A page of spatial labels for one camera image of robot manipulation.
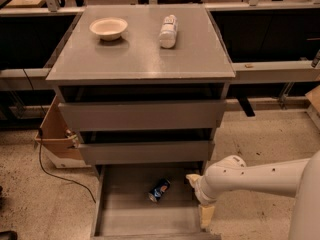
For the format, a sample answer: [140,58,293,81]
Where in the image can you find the black power cable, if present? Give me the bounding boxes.
[21,68,97,204]

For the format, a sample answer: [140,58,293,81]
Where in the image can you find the blue pepsi can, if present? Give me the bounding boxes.
[148,178,171,203]

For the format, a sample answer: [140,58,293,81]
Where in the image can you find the grey drawer cabinet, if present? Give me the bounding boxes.
[45,4,237,172]

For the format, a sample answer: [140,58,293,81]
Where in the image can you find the black shoe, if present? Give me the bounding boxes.
[0,231,18,240]

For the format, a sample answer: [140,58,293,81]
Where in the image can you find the brown cardboard box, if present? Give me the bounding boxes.
[35,96,82,161]

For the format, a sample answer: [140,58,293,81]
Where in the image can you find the grey top drawer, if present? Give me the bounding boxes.
[59,100,225,131]

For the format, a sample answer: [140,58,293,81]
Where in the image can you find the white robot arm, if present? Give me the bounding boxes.
[186,152,320,240]

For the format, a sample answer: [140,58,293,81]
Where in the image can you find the white plastic bottle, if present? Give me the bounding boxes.
[159,15,178,49]

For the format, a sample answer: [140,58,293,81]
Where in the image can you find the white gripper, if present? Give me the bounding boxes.
[186,174,217,229]

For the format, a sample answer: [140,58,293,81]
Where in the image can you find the white paper bowl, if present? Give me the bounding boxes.
[89,17,128,41]

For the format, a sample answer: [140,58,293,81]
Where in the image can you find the grey metal rail frame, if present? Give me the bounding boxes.
[0,2,320,91]

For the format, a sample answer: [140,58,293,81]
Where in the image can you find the grey bottom drawer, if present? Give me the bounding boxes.
[90,162,222,240]

